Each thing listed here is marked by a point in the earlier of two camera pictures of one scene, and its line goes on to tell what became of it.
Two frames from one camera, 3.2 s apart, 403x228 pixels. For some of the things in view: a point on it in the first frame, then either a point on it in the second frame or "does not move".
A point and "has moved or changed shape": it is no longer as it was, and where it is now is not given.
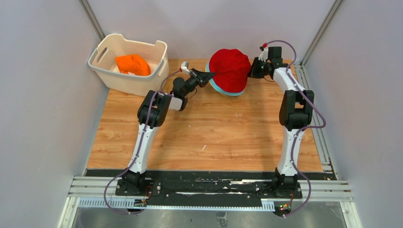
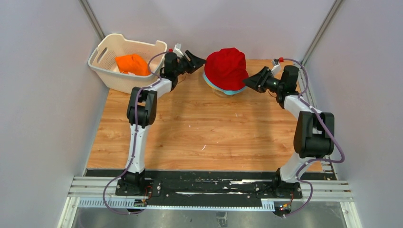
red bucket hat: x=232 y=68 does not move
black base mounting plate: x=203 y=184 does not move
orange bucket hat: x=133 y=64 does not move
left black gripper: x=202 y=80 -> x=194 y=63
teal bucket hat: x=213 y=84 has moved or changed shape
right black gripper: x=254 y=73 -> x=257 y=81
